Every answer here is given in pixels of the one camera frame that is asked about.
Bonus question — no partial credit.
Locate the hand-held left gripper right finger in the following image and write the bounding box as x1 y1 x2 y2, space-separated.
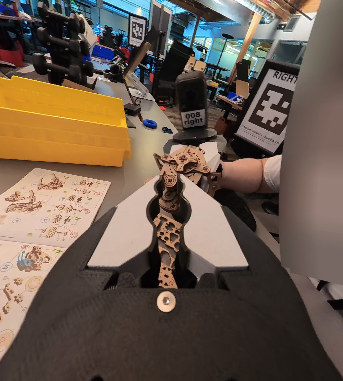
180 176 249 273

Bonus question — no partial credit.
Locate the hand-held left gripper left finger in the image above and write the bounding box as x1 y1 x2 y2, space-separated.
86 175 163 271

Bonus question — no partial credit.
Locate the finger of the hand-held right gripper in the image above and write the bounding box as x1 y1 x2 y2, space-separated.
199 141 222 174
163 139 190 154

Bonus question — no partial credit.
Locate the wooden gear mechanism model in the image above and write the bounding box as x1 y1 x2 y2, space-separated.
154 145 223 214

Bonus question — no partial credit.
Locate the person's right forearm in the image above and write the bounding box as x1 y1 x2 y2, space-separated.
219 157 268 194

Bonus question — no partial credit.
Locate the black office chair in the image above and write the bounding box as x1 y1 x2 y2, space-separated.
155 40 194 105

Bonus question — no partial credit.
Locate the black textured wrist rest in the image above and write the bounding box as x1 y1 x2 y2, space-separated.
214 189 257 232

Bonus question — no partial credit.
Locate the perforated wooden part sheet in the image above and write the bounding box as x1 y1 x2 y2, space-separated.
153 213 186 289

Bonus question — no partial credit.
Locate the black floor lamp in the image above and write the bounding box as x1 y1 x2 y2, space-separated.
217 34 234 72

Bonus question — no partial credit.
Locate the grey panel on stand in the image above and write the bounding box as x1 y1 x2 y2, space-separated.
149 0 173 57

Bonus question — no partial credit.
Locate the yellow plastic bin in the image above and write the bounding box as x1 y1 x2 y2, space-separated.
0 71 132 167

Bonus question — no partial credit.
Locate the rack of dark equipment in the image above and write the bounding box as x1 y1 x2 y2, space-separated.
32 1 94 87

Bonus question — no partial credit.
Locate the round metal duct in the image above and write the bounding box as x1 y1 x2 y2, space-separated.
253 3 276 24

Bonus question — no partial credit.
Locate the wall air vent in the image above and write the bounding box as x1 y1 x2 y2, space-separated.
284 15 300 32

